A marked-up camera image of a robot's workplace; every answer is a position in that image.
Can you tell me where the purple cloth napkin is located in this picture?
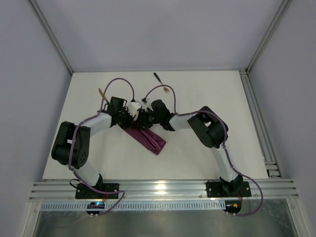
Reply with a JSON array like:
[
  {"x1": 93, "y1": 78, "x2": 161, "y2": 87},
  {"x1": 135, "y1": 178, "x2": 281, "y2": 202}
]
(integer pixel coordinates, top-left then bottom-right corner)
[{"x1": 125, "y1": 127, "x2": 166, "y2": 155}]

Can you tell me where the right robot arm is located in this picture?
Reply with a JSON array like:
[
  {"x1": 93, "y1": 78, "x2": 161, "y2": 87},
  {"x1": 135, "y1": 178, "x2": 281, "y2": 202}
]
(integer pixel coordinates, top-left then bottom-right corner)
[{"x1": 132, "y1": 100, "x2": 243, "y2": 196}]

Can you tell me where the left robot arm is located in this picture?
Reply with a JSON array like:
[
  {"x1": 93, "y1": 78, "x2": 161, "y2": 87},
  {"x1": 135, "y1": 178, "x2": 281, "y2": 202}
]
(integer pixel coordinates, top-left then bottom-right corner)
[{"x1": 51, "y1": 97, "x2": 142, "y2": 199}]

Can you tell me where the left black controller board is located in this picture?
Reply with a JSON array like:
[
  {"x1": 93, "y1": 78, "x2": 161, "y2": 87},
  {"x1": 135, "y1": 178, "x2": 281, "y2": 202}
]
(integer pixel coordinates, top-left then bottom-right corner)
[{"x1": 86, "y1": 201, "x2": 105, "y2": 215}]

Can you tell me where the black controller board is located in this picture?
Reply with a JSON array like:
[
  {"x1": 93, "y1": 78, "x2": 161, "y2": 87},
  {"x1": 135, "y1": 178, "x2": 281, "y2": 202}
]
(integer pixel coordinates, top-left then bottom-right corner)
[
  {"x1": 224, "y1": 201, "x2": 242, "y2": 215},
  {"x1": 86, "y1": 201, "x2": 105, "y2": 215}
]

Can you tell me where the right black controller board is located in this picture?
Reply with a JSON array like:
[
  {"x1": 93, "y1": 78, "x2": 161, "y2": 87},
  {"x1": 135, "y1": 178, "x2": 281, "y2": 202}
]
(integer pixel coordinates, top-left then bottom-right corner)
[{"x1": 224, "y1": 201, "x2": 242, "y2": 215}]

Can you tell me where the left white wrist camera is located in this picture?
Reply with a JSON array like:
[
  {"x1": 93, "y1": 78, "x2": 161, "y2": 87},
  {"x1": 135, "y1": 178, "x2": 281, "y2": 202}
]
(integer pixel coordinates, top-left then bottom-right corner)
[{"x1": 127, "y1": 101, "x2": 142, "y2": 118}]

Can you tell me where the gold fork black handle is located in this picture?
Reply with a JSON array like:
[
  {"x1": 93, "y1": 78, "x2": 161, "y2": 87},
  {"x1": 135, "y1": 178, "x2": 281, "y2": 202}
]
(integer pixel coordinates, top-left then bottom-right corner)
[{"x1": 153, "y1": 72, "x2": 169, "y2": 92}]

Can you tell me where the gold knife black handle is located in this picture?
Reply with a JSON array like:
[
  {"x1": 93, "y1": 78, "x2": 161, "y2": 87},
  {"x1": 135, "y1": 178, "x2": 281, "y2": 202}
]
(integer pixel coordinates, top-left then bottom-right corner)
[{"x1": 98, "y1": 88, "x2": 109, "y2": 104}]

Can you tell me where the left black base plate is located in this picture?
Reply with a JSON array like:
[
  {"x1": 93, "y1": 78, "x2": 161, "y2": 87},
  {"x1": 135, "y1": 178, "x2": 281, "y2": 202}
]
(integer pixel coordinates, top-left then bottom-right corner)
[{"x1": 75, "y1": 183, "x2": 119, "y2": 199}]

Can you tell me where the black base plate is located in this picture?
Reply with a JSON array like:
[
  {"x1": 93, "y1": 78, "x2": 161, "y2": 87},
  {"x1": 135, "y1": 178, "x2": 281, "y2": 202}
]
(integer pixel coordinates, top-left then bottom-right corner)
[
  {"x1": 75, "y1": 183, "x2": 119, "y2": 199},
  {"x1": 205, "y1": 181, "x2": 252, "y2": 198}
]

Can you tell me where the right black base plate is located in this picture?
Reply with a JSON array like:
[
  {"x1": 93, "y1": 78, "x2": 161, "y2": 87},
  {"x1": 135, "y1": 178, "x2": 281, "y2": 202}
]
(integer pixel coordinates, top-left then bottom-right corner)
[{"x1": 205, "y1": 181, "x2": 252, "y2": 198}]

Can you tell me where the slotted cable duct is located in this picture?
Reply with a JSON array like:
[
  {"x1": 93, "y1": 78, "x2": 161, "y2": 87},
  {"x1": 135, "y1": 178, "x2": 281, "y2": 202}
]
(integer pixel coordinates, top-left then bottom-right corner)
[{"x1": 40, "y1": 199, "x2": 225, "y2": 211}]

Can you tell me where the right side aluminium rail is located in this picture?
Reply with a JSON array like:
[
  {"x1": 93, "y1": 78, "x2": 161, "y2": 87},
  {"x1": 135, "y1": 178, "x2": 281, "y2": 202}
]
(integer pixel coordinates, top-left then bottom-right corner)
[{"x1": 239, "y1": 69, "x2": 283, "y2": 179}]

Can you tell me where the aluminium rail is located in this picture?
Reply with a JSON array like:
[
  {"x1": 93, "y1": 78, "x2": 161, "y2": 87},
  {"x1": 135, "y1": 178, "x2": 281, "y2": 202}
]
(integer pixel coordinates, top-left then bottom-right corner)
[
  {"x1": 29, "y1": 178, "x2": 299, "y2": 201},
  {"x1": 239, "y1": 69, "x2": 283, "y2": 179}
]

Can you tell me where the front aluminium rail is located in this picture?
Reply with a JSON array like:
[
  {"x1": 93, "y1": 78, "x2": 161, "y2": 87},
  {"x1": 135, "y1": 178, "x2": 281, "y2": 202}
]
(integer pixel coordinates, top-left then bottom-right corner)
[{"x1": 29, "y1": 178, "x2": 299, "y2": 201}]

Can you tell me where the left corner frame post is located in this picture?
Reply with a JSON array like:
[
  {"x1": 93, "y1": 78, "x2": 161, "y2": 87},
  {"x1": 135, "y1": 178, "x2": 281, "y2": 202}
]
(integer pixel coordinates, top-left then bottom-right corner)
[{"x1": 28, "y1": 0, "x2": 74, "y2": 76}]

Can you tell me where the corner frame post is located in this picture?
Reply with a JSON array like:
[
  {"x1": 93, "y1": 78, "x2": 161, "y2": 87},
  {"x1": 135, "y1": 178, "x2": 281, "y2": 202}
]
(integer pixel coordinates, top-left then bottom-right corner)
[
  {"x1": 245, "y1": 0, "x2": 292, "y2": 73},
  {"x1": 28, "y1": 0, "x2": 74, "y2": 76}
]

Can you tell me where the right corner frame post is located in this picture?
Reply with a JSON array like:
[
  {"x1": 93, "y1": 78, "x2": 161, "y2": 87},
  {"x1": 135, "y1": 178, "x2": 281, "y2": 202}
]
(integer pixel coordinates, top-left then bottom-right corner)
[{"x1": 245, "y1": 0, "x2": 292, "y2": 73}]

